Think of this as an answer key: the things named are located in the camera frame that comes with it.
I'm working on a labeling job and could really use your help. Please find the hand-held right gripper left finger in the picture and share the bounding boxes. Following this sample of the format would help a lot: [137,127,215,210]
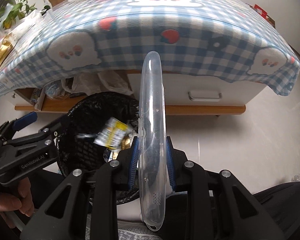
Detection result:
[20,136,140,240]

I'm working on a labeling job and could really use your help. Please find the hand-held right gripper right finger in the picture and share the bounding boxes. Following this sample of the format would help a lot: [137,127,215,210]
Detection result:
[165,136,285,240]

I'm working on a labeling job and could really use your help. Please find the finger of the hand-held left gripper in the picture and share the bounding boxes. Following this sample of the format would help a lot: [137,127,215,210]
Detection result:
[4,121,65,155]
[0,112,38,140]

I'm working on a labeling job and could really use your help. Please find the yellow snack wrapper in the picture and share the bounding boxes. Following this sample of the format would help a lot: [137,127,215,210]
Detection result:
[94,117,133,148]

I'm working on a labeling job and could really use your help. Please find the trash bin with black liner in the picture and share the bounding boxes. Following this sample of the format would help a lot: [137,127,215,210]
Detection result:
[55,92,143,205]

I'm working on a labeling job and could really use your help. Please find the clear plastic case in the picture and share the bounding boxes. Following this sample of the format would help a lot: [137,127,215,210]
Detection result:
[138,51,167,232]

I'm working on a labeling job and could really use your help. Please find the person's left hand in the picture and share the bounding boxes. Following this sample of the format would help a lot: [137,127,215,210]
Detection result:
[0,180,34,217]

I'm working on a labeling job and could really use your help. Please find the grey patterned cloth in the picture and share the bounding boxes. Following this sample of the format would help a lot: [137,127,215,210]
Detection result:
[85,170,300,240]

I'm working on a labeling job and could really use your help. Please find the plastic bags under table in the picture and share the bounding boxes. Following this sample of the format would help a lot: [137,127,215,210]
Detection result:
[61,71,133,96]

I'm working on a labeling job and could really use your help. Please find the white table with drawers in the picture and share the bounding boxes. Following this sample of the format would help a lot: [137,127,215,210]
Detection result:
[14,70,247,117]

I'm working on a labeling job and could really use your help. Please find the white plastic bag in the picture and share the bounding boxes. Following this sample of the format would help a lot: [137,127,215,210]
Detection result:
[5,12,43,45]

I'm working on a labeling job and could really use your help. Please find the large pothos plant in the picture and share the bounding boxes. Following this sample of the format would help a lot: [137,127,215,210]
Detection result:
[0,0,39,28]

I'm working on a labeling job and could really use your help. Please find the person's right leg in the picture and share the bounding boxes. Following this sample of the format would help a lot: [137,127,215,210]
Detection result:
[251,182,300,240]

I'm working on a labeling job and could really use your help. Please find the blue checked tablecloth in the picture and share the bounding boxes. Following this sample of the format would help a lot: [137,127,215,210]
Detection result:
[0,0,300,103]

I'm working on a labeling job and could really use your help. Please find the red printed box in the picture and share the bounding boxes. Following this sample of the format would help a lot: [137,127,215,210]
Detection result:
[247,4,275,25]

